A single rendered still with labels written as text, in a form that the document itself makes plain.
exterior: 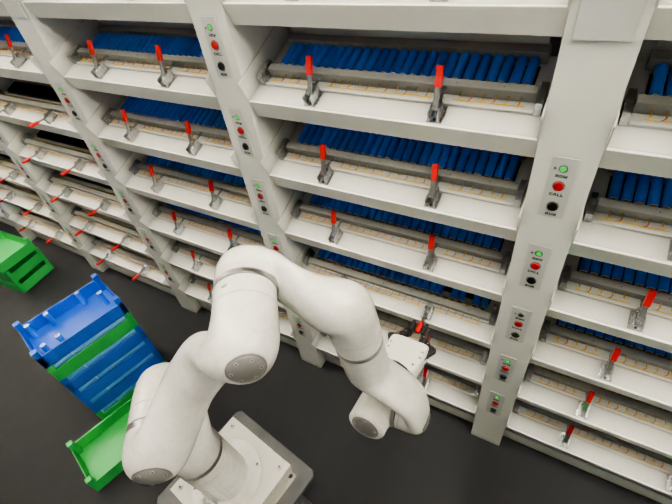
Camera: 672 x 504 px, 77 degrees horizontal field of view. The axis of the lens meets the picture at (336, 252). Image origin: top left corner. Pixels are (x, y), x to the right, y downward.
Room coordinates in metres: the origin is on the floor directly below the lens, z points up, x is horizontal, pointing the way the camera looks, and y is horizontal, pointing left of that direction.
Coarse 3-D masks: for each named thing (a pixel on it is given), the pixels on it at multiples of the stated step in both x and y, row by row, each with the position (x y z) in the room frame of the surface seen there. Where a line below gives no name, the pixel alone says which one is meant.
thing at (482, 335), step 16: (304, 256) 0.98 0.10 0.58; (368, 272) 0.88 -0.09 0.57; (384, 304) 0.77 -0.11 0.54; (400, 304) 0.76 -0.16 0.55; (464, 304) 0.70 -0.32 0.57; (496, 304) 0.68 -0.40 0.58; (416, 320) 0.71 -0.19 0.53; (432, 320) 0.69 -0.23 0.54; (448, 320) 0.67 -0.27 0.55; (464, 320) 0.66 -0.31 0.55; (496, 320) 0.64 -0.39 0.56; (464, 336) 0.63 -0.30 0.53; (480, 336) 0.61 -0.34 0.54
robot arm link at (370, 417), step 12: (360, 396) 0.46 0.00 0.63; (360, 408) 0.42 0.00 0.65; (372, 408) 0.41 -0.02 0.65; (384, 408) 0.41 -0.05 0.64; (360, 420) 0.40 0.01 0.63; (372, 420) 0.39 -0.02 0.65; (384, 420) 0.39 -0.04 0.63; (360, 432) 0.40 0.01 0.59; (372, 432) 0.38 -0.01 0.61; (384, 432) 0.38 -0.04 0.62
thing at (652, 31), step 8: (664, 0) 0.53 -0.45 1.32; (656, 8) 0.53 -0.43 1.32; (664, 8) 0.52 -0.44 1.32; (656, 16) 0.53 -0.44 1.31; (664, 16) 0.53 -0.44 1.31; (656, 24) 0.53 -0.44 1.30; (664, 24) 0.53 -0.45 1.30; (648, 32) 0.54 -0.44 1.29; (656, 32) 0.53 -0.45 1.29; (664, 32) 0.53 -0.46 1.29
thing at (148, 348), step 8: (152, 344) 1.05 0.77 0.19; (136, 352) 1.00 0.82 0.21; (144, 352) 1.02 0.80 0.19; (128, 360) 0.98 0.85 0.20; (136, 360) 0.99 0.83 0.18; (120, 368) 0.96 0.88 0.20; (128, 368) 0.97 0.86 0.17; (104, 376) 0.92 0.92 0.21; (112, 376) 0.93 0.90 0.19; (120, 376) 0.94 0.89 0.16; (96, 384) 0.90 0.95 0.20; (104, 384) 0.91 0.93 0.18; (80, 392) 0.86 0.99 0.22; (88, 392) 0.87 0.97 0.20; (96, 392) 0.89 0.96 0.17; (88, 400) 0.86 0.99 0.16
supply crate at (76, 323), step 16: (80, 288) 1.15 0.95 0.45; (96, 288) 1.18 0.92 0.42; (64, 304) 1.10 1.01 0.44; (80, 304) 1.12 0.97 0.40; (96, 304) 1.11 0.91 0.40; (112, 304) 1.09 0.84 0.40; (32, 320) 1.03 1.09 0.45; (64, 320) 1.05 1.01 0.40; (80, 320) 1.04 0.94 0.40; (96, 320) 0.98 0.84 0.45; (112, 320) 1.01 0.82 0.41; (32, 336) 1.00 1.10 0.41; (48, 336) 0.99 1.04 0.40; (64, 336) 0.98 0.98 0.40; (80, 336) 0.94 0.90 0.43; (32, 352) 0.87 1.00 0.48; (48, 352) 0.88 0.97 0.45; (64, 352) 0.90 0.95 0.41
